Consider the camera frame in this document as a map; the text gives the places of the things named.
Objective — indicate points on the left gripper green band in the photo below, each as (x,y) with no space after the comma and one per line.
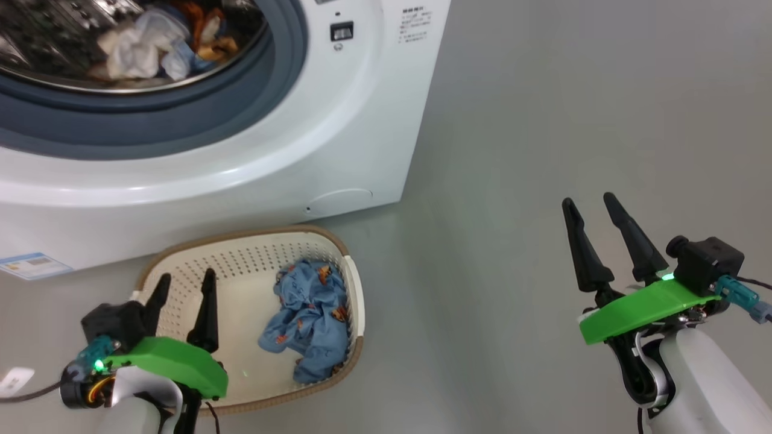
(175,364)

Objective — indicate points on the perforated steel washer drum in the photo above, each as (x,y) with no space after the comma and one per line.
(48,36)

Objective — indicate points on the cream white garment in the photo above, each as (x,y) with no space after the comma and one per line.
(132,54)

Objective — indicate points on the black square door latch socket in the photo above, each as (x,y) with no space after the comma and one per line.
(342,31)

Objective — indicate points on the cream perforated basket brown rim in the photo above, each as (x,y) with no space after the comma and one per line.
(241,289)

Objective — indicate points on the small white flat tag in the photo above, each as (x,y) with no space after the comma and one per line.
(15,381)

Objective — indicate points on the round white filter cover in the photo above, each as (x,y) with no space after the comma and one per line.
(341,202)

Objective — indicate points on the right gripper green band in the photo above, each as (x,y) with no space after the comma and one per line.
(639,310)

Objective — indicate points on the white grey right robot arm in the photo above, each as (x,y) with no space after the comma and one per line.
(705,386)

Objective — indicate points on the blue energy label sticker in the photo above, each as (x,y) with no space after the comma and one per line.
(36,265)

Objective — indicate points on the white front-load washing machine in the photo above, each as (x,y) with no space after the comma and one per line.
(362,120)

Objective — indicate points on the grey rubber door seal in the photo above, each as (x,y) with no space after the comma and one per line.
(181,120)

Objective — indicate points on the black printed instruction text label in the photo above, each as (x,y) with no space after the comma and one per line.
(416,25)

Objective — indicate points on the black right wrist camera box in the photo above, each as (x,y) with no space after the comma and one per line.
(705,262)

